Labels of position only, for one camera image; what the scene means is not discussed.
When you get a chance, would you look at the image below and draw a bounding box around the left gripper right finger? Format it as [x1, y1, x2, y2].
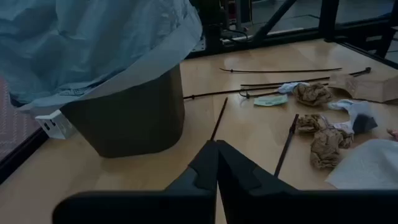
[216, 139, 398, 224]

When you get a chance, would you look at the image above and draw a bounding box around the dark grey trash bin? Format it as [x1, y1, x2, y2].
[60, 63, 187, 159]

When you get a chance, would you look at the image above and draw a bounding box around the white wrapper with dark patch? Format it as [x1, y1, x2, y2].
[327, 99, 379, 136]

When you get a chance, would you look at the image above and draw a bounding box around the looped black zip tie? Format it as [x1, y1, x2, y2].
[238, 88, 280, 100]

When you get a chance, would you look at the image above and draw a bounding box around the brown cardboard piece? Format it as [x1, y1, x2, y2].
[328, 72, 398, 105]

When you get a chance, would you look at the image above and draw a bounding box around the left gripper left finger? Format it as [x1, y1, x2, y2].
[52, 139, 218, 224]

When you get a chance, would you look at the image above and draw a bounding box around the pink chevron blanket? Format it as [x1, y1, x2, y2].
[0, 74, 43, 162]

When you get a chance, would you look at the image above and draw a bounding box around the pale green packet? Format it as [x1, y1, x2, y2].
[252, 94, 289, 108]

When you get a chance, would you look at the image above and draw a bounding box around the grey plastic trash bag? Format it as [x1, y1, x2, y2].
[0, 0, 203, 112]

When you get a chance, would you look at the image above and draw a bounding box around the large brown paper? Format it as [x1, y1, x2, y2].
[309, 126, 355, 170]

